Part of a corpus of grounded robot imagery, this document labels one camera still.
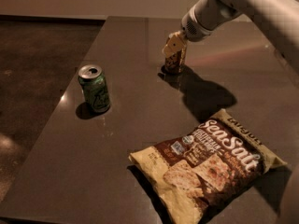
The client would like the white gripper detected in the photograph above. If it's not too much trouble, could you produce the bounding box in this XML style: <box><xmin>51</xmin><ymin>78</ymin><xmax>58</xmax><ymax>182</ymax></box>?
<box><xmin>163</xmin><ymin>0</ymin><xmax>241</xmax><ymax>58</ymax></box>

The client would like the orange soda can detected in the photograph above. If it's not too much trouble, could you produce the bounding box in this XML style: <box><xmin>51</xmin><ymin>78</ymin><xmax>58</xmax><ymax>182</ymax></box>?
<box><xmin>164</xmin><ymin>46</ymin><xmax>187</xmax><ymax>75</ymax></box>

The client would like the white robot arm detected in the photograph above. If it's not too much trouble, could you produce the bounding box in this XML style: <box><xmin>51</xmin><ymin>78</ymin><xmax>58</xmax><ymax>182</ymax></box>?
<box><xmin>163</xmin><ymin>0</ymin><xmax>299</xmax><ymax>86</ymax></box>

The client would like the green soda can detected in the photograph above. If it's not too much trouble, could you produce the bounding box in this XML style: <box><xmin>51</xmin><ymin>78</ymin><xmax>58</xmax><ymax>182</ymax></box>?
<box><xmin>78</xmin><ymin>64</ymin><xmax>110</xmax><ymax>113</ymax></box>

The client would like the sea salt chips bag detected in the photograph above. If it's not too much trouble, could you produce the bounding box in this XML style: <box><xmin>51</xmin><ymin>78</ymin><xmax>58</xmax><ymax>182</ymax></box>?
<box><xmin>129</xmin><ymin>109</ymin><xmax>286</xmax><ymax>224</ymax></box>

